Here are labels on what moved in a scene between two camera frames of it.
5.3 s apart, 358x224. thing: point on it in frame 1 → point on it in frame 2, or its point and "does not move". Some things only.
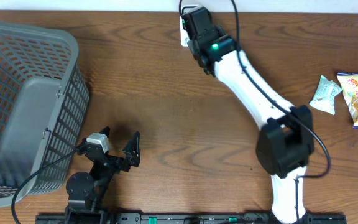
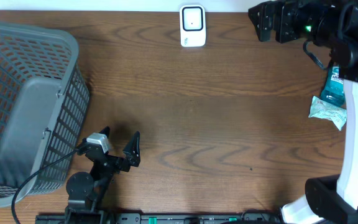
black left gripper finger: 105,130 does not move
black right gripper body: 195,48 → 299,13
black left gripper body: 102,173 does not move
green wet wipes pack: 324,98 → 321,109
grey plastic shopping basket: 34,96 does not move
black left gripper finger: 132,152 does not move
